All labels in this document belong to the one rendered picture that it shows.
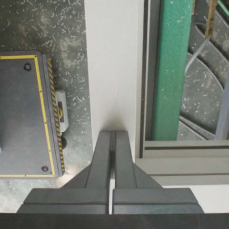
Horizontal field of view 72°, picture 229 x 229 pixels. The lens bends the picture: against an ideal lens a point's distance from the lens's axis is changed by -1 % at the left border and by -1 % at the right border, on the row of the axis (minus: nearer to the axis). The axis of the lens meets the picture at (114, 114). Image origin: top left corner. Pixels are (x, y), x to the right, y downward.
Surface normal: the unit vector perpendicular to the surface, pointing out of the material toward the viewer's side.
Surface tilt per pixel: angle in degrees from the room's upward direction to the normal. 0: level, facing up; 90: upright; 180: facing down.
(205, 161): 90
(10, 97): 0
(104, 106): 0
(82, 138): 0
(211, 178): 90
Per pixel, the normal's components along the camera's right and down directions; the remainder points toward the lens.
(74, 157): -0.01, 0.29
